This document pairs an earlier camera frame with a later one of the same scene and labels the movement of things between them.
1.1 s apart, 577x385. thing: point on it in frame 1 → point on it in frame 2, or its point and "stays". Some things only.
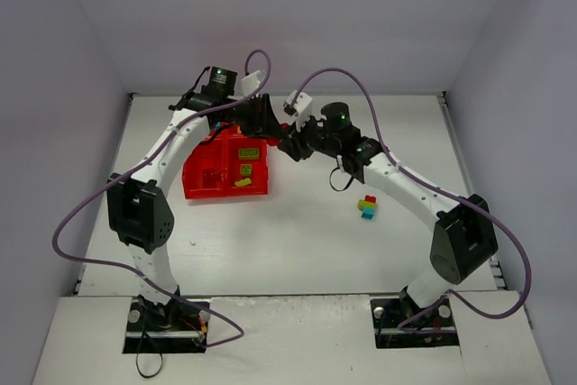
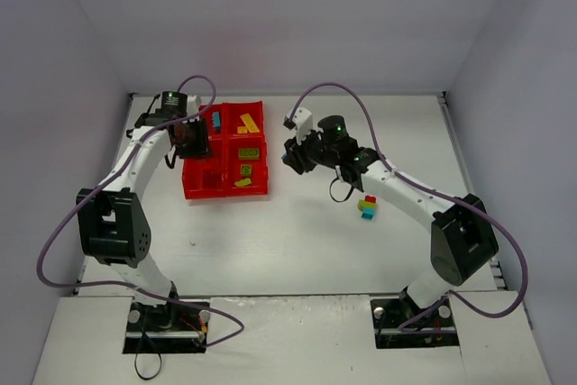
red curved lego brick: (210, 178) stays
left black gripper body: (261, 114) → (198, 141)
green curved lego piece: (244, 182) stays
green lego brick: (249, 153) stays
